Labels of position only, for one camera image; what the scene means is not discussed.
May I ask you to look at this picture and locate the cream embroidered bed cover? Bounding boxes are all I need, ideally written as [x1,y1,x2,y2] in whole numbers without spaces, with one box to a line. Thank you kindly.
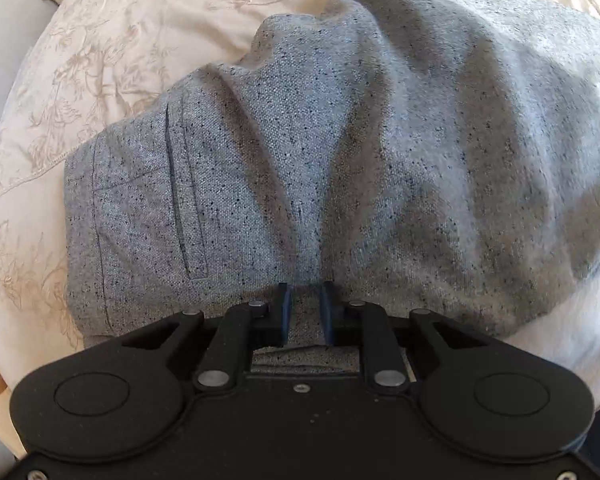
[0,0,600,461]

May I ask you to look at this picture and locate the grey speckled pants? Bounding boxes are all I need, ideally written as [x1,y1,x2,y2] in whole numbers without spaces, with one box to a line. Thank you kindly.
[62,0,600,361]

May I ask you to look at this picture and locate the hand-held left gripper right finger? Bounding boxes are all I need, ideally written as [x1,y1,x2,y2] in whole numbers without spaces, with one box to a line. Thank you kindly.
[319,280,491,394]

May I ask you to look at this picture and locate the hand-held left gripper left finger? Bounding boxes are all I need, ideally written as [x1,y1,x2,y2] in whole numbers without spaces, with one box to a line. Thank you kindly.
[121,282,294,394]

